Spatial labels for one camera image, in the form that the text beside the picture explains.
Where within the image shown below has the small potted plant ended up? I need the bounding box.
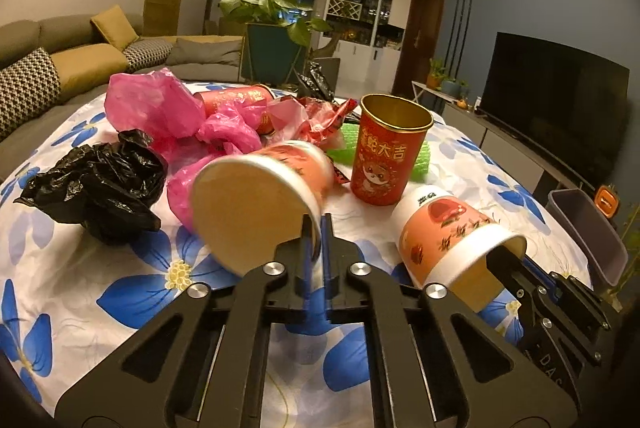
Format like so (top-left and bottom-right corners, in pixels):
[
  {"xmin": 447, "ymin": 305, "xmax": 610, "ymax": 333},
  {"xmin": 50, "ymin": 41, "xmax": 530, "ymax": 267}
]
[{"xmin": 426, "ymin": 57, "xmax": 446, "ymax": 90}]

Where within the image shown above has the black television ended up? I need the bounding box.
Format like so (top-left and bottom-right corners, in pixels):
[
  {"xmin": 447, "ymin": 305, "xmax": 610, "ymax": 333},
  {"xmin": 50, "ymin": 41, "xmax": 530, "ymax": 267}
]
[{"xmin": 480, "ymin": 32, "xmax": 629, "ymax": 187}]

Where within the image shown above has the black plastic bag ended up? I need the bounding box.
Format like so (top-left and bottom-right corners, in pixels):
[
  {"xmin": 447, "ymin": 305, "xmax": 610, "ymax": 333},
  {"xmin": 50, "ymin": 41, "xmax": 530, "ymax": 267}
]
[{"xmin": 15, "ymin": 129, "xmax": 167, "ymax": 246}]

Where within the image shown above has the grey throw pillow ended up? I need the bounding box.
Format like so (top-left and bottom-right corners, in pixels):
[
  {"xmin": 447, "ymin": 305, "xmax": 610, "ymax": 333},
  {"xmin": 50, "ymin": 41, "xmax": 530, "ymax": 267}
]
[{"xmin": 166, "ymin": 38, "xmax": 242, "ymax": 67}]

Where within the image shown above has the orange square device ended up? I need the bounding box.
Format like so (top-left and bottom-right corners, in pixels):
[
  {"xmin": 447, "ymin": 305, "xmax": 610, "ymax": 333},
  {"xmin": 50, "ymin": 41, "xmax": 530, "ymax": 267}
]
[{"xmin": 593, "ymin": 185, "xmax": 620, "ymax": 220}]

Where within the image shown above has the display shelf cabinet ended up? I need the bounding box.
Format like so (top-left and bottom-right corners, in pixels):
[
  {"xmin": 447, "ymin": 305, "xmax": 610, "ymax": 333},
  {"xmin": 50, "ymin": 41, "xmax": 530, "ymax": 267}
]
[{"xmin": 326, "ymin": 0, "xmax": 393, "ymax": 47}]

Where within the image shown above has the yellow seat cushion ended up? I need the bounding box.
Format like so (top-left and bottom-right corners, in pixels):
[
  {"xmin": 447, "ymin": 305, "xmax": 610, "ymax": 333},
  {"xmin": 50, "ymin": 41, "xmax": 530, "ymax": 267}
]
[{"xmin": 51, "ymin": 43, "xmax": 127, "ymax": 102}]

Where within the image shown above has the grey trash bin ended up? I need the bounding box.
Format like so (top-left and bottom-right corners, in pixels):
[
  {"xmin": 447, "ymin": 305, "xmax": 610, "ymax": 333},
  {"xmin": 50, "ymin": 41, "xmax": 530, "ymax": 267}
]
[{"xmin": 546, "ymin": 188, "xmax": 628, "ymax": 293}]

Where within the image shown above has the dark brown door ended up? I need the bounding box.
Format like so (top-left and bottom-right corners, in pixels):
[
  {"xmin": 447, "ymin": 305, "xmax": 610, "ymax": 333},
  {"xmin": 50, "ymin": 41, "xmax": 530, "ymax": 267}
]
[{"xmin": 392, "ymin": 0, "xmax": 445, "ymax": 98}]

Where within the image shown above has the white red paper cup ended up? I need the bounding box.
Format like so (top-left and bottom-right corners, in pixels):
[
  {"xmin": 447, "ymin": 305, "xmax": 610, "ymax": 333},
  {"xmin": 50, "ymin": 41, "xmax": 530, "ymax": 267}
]
[
  {"xmin": 190, "ymin": 141, "xmax": 334, "ymax": 276},
  {"xmin": 390, "ymin": 185, "xmax": 527, "ymax": 312}
]

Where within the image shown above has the green potted plant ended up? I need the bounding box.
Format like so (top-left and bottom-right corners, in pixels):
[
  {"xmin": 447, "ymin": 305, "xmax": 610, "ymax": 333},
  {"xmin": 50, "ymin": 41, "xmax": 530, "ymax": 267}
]
[{"xmin": 218, "ymin": 0, "xmax": 332, "ymax": 88}]

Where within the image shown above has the red crumpled snack wrapper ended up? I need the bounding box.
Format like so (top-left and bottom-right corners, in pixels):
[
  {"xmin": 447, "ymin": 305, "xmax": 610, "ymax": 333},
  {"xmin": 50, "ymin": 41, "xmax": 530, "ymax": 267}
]
[{"xmin": 262, "ymin": 95, "xmax": 357, "ymax": 185}]

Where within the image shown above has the small white side table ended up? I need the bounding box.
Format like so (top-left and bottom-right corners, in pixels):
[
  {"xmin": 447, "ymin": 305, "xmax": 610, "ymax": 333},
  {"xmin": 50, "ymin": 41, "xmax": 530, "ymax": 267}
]
[{"xmin": 411, "ymin": 81, "xmax": 457, "ymax": 102}]

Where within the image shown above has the houndstooth patterned cushion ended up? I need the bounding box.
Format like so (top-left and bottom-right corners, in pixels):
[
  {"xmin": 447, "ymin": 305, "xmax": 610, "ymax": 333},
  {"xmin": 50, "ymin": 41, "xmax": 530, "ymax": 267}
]
[{"xmin": 0, "ymin": 47, "xmax": 61, "ymax": 140}]

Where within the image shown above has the green foam sleeve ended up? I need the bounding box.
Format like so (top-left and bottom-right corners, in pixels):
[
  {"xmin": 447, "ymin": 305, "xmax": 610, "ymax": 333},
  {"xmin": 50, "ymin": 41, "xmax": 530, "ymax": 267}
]
[{"xmin": 326, "ymin": 123, "xmax": 431, "ymax": 183}]

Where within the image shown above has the grey sectional sofa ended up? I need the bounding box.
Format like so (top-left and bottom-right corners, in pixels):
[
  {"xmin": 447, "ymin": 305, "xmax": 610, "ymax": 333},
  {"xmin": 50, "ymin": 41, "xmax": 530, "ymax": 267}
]
[{"xmin": 1, "ymin": 7, "xmax": 242, "ymax": 179}]

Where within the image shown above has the red gold paper cup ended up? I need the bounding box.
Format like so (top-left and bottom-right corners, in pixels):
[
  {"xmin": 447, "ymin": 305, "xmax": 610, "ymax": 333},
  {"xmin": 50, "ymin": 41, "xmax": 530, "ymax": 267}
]
[{"xmin": 350, "ymin": 93, "xmax": 434, "ymax": 206}]

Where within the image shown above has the pink plastic bag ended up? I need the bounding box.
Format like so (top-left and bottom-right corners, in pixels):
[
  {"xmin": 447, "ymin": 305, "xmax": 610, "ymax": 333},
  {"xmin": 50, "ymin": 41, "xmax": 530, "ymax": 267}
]
[{"xmin": 104, "ymin": 69, "xmax": 271, "ymax": 234}]

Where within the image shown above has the yellow back pillow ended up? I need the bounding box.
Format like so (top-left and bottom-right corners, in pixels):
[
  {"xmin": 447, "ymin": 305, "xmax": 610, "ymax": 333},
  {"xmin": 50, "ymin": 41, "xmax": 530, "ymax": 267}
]
[{"xmin": 91, "ymin": 5, "xmax": 139, "ymax": 50}]

